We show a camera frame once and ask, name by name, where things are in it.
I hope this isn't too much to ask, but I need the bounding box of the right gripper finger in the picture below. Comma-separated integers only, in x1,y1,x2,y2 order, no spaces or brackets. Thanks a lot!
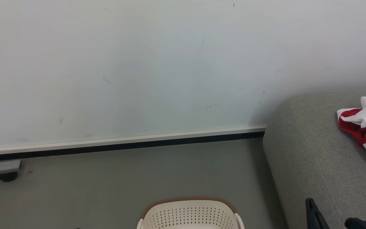
305,198,330,229

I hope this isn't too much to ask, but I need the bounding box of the cream perforated laundry basket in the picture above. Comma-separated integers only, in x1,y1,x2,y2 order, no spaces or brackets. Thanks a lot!
137,197,245,229

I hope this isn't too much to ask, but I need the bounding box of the grey fabric sofa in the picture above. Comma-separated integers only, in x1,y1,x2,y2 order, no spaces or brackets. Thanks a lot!
262,91,366,229

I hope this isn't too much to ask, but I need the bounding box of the white and black baseboard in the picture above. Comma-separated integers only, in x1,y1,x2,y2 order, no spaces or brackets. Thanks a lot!
0,125,267,163

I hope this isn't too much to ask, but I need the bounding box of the grey cart base with caster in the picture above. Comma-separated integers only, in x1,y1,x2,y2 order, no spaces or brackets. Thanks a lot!
0,159,22,183

